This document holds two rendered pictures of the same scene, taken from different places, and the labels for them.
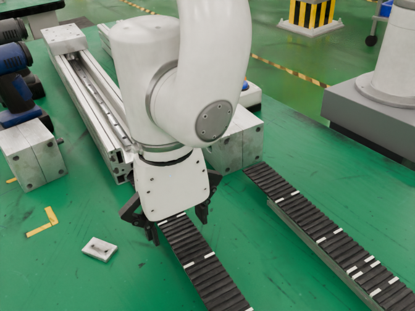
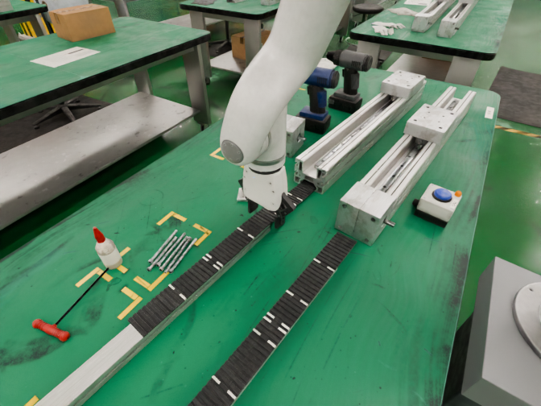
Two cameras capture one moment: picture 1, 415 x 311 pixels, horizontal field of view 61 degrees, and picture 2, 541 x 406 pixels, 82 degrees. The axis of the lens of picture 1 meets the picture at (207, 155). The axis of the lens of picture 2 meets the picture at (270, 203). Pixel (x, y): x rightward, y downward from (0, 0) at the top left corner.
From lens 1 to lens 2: 49 cm
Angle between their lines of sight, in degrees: 49
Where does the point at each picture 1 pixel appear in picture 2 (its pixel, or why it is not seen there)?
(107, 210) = not seen: hidden behind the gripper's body
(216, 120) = (230, 151)
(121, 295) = (220, 215)
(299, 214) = (308, 275)
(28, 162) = not seen: hidden behind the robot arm
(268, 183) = (332, 250)
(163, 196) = (249, 185)
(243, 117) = (377, 205)
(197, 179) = (268, 193)
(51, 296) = (211, 191)
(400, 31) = not seen: outside the picture
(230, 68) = (238, 128)
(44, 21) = (465, 65)
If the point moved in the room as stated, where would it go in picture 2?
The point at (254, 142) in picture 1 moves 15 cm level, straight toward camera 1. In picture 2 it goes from (367, 227) to (306, 240)
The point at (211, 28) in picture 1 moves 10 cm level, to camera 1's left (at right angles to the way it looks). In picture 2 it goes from (235, 102) to (215, 80)
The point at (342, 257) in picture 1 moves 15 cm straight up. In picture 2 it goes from (279, 308) to (281, 258)
